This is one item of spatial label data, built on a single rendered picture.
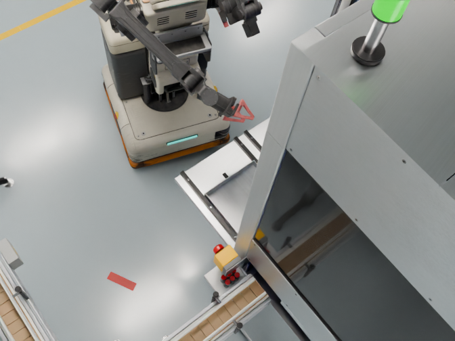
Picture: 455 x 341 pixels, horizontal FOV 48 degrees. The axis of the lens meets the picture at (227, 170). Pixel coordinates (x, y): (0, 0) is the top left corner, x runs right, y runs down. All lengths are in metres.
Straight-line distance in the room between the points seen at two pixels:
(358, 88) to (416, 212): 0.24
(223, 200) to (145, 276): 0.96
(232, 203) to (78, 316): 1.18
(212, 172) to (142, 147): 0.85
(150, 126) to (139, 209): 0.49
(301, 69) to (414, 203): 0.31
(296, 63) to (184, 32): 1.39
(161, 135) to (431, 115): 2.17
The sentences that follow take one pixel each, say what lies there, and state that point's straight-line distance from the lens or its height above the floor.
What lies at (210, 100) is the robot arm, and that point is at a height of 1.37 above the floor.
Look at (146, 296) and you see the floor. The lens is 2.87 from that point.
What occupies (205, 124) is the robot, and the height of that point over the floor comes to 0.28.
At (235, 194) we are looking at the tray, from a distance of 2.10.
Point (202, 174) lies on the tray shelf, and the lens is 2.14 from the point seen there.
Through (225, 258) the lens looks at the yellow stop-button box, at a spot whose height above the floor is 1.03.
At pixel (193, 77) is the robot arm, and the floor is 1.37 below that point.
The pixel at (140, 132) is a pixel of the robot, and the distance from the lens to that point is 2.94.
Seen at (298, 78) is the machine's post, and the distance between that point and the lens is 0.97.
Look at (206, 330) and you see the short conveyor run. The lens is 1.88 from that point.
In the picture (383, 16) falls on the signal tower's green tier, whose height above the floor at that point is 2.21.
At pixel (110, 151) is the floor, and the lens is 3.22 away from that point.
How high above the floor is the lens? 2.79
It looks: 62 degrees down
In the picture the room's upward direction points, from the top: 10 degrees clockwise
